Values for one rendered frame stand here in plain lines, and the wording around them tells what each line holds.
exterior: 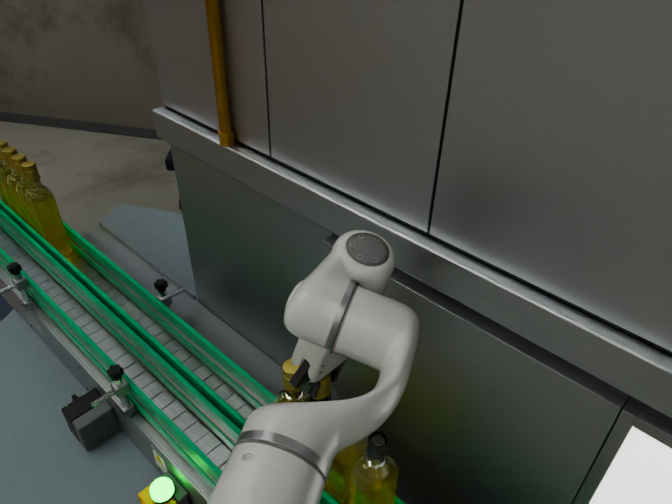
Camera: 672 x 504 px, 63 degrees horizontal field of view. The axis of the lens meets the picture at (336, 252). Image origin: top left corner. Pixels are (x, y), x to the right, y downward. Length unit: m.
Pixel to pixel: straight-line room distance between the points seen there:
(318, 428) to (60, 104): 4.38
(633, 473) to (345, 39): 0.64
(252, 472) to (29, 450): 1.01
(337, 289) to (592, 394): 0.33
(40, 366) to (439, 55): 1.26
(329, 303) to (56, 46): 4.11
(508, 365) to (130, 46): 3.75
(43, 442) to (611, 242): 1.21
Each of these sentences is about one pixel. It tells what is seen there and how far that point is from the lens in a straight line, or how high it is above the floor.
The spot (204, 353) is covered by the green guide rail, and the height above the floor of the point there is 0.92.
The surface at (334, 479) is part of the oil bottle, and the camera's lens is 0.96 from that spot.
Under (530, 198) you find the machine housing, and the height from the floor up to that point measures 1.51.
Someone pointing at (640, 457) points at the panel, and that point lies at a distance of 0.77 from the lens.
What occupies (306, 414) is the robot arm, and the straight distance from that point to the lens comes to 0.48.
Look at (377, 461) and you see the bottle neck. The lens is 0.86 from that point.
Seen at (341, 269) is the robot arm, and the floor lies 1.46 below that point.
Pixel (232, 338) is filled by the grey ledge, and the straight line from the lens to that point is 1.34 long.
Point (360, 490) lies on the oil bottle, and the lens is 0.91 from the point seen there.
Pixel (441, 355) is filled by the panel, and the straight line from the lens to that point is 0.83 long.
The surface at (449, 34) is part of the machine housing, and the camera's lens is 0.66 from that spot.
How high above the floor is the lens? 1.83
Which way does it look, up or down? 37 degrees down
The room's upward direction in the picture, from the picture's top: 1 degrees clockwise
